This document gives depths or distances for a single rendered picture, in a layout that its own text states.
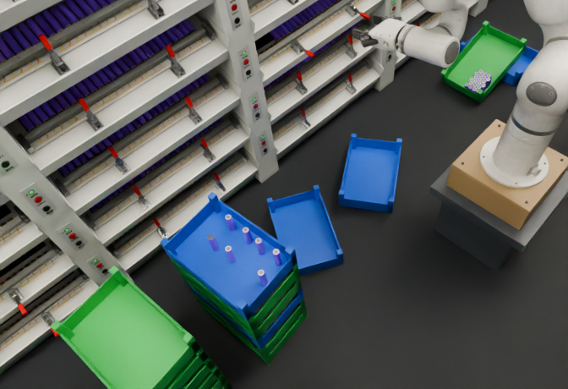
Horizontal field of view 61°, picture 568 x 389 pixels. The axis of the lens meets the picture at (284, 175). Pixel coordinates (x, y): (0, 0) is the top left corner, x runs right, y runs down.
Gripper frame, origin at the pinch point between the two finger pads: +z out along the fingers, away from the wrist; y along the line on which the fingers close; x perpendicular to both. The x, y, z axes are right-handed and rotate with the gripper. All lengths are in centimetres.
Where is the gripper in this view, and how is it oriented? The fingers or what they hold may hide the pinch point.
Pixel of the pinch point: (365, 26)
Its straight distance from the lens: 160.6
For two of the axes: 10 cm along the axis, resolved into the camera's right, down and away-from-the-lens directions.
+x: -2.4, -6.9, -6.8
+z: -6.2, -4.3, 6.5
